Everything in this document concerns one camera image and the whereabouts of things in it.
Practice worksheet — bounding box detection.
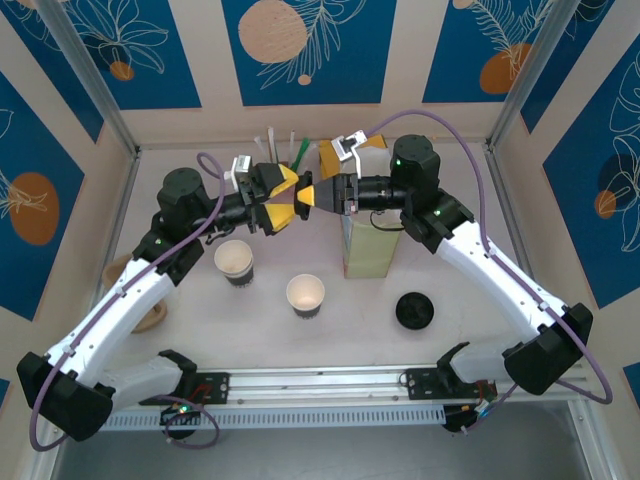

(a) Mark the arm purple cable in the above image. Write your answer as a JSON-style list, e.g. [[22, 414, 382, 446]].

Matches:
[[363, 108, 615, 436], [28, 151, 227, 452]]

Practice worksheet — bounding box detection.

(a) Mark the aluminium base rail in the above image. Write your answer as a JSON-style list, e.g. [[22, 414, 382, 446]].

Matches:
[[42, 360, 596, 412]]

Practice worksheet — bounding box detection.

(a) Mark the pale green paper bag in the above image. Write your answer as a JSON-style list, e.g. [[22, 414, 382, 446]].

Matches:
[[339, 144, 404, 281]]

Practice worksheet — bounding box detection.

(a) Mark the small black controller board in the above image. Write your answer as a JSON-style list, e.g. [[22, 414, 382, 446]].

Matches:
[[159, 401, 202, 427], [443, 399, 497, 435]]

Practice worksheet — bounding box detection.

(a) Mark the white paper coffee cup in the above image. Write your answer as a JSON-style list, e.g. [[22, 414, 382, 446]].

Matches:
[[213, 238, 255, 289], [285, 273, 327, 320]]

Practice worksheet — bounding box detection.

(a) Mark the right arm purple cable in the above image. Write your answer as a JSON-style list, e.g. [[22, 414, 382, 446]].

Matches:
[[363, 108, 615, 436]]

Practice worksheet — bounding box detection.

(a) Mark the yellow paper napkin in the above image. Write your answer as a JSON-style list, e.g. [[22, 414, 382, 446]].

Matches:
[[318, 133, 389, 174]]

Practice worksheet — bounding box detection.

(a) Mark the brown pulp cup carrier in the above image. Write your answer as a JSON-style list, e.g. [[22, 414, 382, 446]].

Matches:
[[102, 253, 169, 335]]

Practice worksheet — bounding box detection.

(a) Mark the white slotted cable duct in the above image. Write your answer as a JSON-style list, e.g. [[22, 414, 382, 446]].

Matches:
[[63, 403, 447, 432]]

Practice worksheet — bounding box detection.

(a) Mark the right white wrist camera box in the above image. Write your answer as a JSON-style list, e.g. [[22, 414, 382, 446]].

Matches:
[[332, 129, 369, 174]]

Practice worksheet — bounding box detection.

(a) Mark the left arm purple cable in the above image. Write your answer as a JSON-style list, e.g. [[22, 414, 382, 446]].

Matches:
[[28, 151, 227, 452]]

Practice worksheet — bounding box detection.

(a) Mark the aluminium frame post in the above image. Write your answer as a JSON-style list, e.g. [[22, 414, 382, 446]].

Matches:
[[487, 0, 581, 151], [34, 0, 141, 157]]

